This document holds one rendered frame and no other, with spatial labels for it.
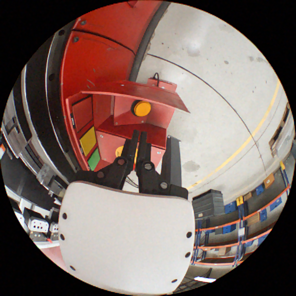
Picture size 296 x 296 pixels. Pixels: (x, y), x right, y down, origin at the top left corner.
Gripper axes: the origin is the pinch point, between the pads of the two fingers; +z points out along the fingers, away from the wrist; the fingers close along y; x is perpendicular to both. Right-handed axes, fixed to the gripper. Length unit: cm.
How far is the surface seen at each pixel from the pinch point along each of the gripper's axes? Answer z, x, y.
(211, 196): 35, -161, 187
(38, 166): 0, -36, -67
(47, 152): 0.5, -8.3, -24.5
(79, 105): 3.9, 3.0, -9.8
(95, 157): 4.8, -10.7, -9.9
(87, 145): 3.6, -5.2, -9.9
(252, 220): -143, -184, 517
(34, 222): -30, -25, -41
